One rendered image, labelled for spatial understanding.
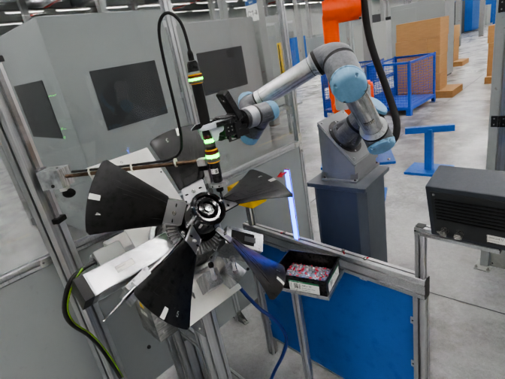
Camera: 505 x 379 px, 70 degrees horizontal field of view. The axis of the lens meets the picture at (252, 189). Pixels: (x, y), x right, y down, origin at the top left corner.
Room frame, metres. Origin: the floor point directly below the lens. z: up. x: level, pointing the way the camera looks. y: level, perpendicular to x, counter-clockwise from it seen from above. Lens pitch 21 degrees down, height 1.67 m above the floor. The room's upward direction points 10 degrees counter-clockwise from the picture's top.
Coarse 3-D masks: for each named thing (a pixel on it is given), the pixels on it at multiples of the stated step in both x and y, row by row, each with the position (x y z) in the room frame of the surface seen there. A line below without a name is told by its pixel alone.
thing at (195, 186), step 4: (200, 180) 1.19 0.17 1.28; (192, 184) 1.19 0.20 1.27; (196, 184) 1.18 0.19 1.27; (200, 184) 1.18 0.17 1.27; (184, 188) 1.20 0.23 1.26; (188, 188) 1.19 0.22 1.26; (192, 188) 1.18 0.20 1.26; (196, 188) 1.18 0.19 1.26; (204, 188) 1.16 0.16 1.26; (184, 192) 1.19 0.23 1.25; (188, 192) 1.18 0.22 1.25; (196, 192) 1.17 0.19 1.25; (200, 192) 1.16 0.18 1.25; (184, 196) 1.18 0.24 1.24; (188, 196) 1.17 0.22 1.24; (192, 196) 1.17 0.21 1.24; (184, 200) 1.17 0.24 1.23; (188, 200) 1.16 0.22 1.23; (188, 204) 1.16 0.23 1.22
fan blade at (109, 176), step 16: (96, 176) 1.05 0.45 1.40; (112, 176) 1.06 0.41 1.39; (128, 176) 1.07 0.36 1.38; (96, 192) 1.03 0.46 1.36; (112, 192) 1.04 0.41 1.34; (128, 192) 1.05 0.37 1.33; (144, 192) 1.07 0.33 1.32; (160, 192) 1.08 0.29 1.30; (96, 208) 1.02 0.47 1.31; (112, 208) 1.03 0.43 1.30; (128, 208) 1.04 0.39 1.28; (144, 208) 1.06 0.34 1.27; (160, 208) 1.07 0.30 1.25; (96, 224) 1.01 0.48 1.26; (112, 224) 1.02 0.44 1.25; (128, 224) 1.04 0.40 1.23; (144, 224) 1.06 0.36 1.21; (160, 224) 1.07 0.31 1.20
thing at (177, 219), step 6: (168, 204) 1.08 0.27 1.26; (174, 204) 1.09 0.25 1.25; (180, 204) 1.09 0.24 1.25; (168, 210) 1.08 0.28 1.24; (174, 210) 1.09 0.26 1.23; (180, 210) 1.09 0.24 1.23; (168, 216) 1.08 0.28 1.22; (174, 216) 1.09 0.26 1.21; (180, 216) 1.09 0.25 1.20; (162, 222) 1.08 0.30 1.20; (168, 222) 1.08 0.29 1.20; (174, 222) 1.09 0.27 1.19; (180, 222) 1.09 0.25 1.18
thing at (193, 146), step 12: (168, 132) 1.33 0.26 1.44; (192, 132) 1.32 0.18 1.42; (156, 144) 1.31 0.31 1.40; (168, 144) 1.30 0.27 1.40; (192, 144) 1.28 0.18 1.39; (204, 144) 1.27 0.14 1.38; (168, 156) 1.28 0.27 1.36; (180, 156) 1.26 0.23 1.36; (192, 156) 1.25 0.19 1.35; (204, 156) 1.24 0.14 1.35; (168, 168) 1.25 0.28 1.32; (180, 168) 1.24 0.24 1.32; (192, 168) 1.22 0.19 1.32; (180, 180) 1.21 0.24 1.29; (192, 180) 1.19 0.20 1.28
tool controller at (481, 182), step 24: (456, 168) 0.95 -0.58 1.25; (432, 192) 0.92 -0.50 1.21; (456, 192) 0.87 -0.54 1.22; (480, 192) 0.83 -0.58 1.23; (504, 192) 0.80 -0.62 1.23; (432, 216) 0.94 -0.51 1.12; (456, 216) 0.88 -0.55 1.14; (480, 216) 0.84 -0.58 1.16; (504, 216) 0.79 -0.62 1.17; (480, 240) 0.85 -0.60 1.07; (504, 240) 0.81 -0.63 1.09
